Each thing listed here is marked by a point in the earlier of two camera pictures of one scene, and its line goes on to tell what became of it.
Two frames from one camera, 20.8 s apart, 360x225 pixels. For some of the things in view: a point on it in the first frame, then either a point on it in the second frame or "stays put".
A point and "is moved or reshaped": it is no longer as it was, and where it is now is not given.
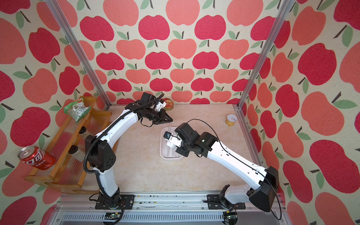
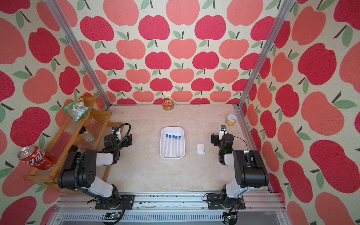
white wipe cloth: x=170 y=145 is moved or reshaped
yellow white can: x=230 y=120 stays put
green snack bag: x=77 y=110 stays put
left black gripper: x=162 y=119 → x=125 y=144
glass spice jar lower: x=78 y=153 stays put
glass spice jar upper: x=83 y=131 stays put
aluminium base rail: x=159 y=210 stays put
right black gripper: x=181 y=150 → x=215 y=138
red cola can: x=37 y=157 stays put
